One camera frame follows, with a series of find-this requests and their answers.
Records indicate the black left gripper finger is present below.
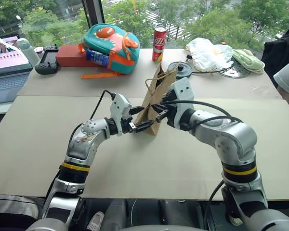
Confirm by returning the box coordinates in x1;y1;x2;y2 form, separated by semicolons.
132;120;155;134
130;106;145;116

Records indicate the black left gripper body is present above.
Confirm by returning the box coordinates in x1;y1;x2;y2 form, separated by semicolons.
121;109;136;134

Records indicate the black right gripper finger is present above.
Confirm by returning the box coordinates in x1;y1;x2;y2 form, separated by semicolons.
156;109;170;123
152;103;169;112

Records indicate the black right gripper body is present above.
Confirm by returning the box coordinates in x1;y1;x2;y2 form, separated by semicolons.
160;90;178;121

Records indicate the brown paper bag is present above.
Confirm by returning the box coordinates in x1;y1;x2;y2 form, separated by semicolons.
134;61;179;137

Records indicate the white plastic bag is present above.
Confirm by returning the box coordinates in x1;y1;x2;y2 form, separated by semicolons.
184;37;235;73

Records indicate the green cloth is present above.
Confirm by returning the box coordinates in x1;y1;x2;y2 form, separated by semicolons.
231;48;266;74

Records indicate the black round kettle base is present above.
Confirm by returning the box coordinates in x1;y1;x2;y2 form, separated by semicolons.
167;61;193;79

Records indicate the red cola can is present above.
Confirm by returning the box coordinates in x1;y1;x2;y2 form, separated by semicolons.
152;26;168;63

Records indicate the teal dinosaur backpack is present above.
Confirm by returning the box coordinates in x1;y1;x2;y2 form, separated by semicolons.
78;23;141;80

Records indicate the round metal tray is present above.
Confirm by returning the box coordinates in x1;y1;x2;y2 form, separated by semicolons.
216;58;251;78

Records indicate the red rectangular box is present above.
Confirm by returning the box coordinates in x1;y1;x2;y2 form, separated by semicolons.
55;43;92;68

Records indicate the black handheld controller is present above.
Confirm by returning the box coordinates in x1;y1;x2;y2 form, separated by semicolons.
34;45;60;76

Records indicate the black jacket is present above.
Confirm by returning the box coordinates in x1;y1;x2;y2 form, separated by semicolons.
261;24;289;88

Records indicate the pale green water bottle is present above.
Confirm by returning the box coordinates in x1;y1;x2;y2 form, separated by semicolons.
16;38;40;68

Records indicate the white and green sneaker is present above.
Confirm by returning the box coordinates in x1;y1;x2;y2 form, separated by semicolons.
228;213;244;226

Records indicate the grey laptop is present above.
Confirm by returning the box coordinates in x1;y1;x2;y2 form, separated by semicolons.
0;36;34;106

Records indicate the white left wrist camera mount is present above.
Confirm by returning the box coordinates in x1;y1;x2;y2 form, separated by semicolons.
109;93;133;136

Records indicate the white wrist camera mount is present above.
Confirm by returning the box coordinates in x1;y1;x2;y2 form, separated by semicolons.
166;77;196;130
109;93;133;136

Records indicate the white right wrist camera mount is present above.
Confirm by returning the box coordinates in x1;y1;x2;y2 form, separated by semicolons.
166;77;196;130

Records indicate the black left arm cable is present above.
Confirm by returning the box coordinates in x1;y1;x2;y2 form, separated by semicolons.
71;89;117;135

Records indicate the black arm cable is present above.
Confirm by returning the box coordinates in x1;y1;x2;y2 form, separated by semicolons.
159;100;243;126
71;89;117;135

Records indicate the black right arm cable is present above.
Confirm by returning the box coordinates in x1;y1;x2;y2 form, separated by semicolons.
159;100;243;126

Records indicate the thin white cable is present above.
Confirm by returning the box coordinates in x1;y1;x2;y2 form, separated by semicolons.
130;198;138;226

